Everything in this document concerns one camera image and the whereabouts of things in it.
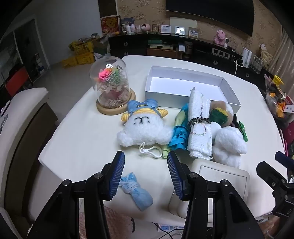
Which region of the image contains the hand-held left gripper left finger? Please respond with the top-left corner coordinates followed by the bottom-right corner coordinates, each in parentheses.
top-left (26, 150), bottom-right (126, 239)

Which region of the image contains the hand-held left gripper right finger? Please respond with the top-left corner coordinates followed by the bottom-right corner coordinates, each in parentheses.
top-left (167, 152), bottom-right (264, 239)

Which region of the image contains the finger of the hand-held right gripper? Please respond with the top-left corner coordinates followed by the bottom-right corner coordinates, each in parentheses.
top-left (275, 151), bottom-right (294, 166)
top-left (256, 161), bottom-right (288, 191)

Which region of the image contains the light blue cloth bundle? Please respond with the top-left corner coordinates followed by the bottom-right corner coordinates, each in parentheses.
top-left (119, 172), bottom-right (153, 211)

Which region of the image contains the white towel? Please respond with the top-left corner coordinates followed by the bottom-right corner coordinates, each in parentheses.
top-left (187, 87), bottom-right (213, 160)

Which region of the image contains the green hair bow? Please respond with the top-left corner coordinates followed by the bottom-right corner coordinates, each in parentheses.
top-left (238, 121), bottom-right (248, 141)

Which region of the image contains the white fluffy plush toy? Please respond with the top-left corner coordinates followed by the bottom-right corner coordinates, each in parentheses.
top-left (211, 122), bottom-right (248, 167)

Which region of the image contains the white cat plush blue hat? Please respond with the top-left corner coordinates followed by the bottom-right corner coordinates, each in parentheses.
top-left (116, 99), bottom-right (173, 159)

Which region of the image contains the brown and white plush toy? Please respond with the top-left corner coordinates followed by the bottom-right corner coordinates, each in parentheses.
top-left (210, 100), bottom-right (235, 129)

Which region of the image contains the white cardboard box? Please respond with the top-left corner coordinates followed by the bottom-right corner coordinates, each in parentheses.
top-left (145, 66), bottom-right (241, 113)

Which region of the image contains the pink knitted cloth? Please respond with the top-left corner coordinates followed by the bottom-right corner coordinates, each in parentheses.
top-left (79, 206), bottom-right (136, 239)

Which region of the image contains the white power strip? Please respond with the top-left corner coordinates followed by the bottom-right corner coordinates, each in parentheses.
top-left (156, 222), bottom-right (185, 231)

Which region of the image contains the pile of colourful clutter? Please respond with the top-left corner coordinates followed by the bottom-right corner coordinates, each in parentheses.
top-left (264, 75), bottom-right (294, 120)

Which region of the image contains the glass dome with flowers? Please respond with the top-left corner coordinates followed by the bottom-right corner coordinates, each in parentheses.
top-left (89, 56), bottom-right (136, 115)

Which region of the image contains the white and brown chair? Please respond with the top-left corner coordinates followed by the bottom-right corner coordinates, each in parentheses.
top-left (0, 87), bottom-right (58, 239)

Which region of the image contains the row of glass bottles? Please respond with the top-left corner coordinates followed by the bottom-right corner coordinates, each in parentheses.
top-left (251, 56), bottom-right (263, 74)

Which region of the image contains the yellowish plush toy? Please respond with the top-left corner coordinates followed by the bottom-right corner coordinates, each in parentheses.
top-left (259, 44), bottom-right (273, 69)

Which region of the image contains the beige curtain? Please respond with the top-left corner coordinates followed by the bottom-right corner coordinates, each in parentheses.
top-left (269, 30), bottom-right (294, 76)

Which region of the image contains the white water appliance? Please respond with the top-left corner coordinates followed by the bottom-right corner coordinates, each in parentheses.
top-left (242, 48), bottom-right (252, 68)

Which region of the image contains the grey socket panel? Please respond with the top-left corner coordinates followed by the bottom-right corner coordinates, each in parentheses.
top-left (211, 48), bottom-right (230, 58)

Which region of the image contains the stack of yellow crates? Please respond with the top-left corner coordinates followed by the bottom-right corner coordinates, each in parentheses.
top-left (62, 40), bottom-right (96, 68)

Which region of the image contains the black television cabinet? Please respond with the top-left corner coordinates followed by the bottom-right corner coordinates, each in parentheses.
top-left (108, 34), bottom-right (276, 80)

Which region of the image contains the pink plush toy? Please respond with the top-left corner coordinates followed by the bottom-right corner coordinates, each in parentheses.
top-left (214, 30), bottom-right (227, 46)

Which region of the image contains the red chair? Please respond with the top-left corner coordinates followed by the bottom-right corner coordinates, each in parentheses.
top-left (5, 67), bottom-right (29, 97)

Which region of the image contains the row of small white bottles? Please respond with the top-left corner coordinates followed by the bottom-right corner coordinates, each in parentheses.
top-left (126, 24), bottom-right (141, 35)

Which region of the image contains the red festive poster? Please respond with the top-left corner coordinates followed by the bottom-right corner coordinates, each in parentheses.
top-left (100, 16), bottom-right (121, 35)

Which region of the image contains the blue printed card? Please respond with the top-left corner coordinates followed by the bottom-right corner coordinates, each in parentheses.
top-left (121, 18), bottom-right (135, 33)

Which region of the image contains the white wall panel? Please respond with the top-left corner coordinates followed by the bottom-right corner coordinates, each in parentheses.
top-left (170, 17), bottom-right (198, 29)

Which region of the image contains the black wall television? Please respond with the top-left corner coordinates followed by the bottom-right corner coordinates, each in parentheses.
top-left (166, 0), bottom-right (255, 36)

